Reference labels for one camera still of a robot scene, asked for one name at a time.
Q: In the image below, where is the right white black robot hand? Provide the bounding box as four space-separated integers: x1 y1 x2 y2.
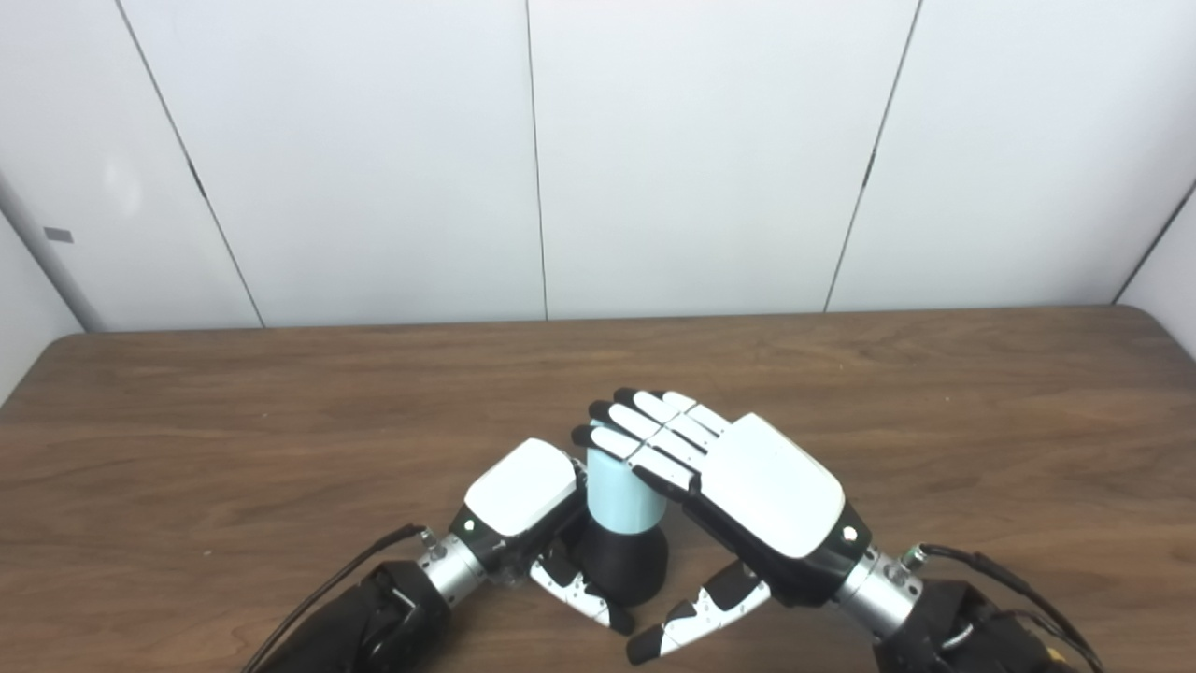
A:
571 388 876 667

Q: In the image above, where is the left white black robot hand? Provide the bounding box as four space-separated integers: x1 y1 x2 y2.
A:
448 437 637 637

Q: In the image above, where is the light-blue hose piece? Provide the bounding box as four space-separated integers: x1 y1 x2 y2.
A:
585 445 669 537

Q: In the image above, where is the black flared nozzle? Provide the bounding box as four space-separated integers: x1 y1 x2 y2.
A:
583 522 671 608

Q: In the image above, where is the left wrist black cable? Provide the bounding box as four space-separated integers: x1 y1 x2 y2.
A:
240 523 437 673

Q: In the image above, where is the right wrist thick black cable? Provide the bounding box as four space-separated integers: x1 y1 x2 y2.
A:
901 543 1109 673

